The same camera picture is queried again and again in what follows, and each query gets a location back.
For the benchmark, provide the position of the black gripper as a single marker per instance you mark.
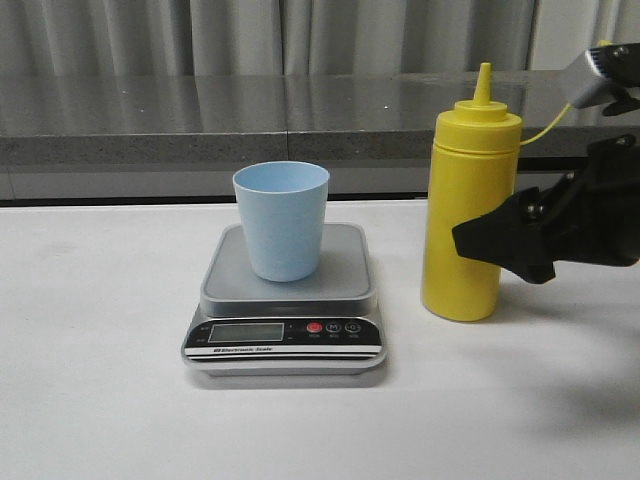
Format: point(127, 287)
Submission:
point(607, 210)

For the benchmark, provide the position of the yellow squeeze bottle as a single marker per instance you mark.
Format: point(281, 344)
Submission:
point(473, 166)

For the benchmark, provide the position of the light blue plastic cup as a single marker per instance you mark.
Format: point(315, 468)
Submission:
point(282, 210)

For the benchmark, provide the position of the grey electronic kitchen scale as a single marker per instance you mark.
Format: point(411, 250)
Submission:
point(327, 324)

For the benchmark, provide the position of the grey stone counter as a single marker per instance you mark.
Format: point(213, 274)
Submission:
point(157, 139)

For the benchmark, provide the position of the grey curtain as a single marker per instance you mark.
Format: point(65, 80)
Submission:
point(178, 38)

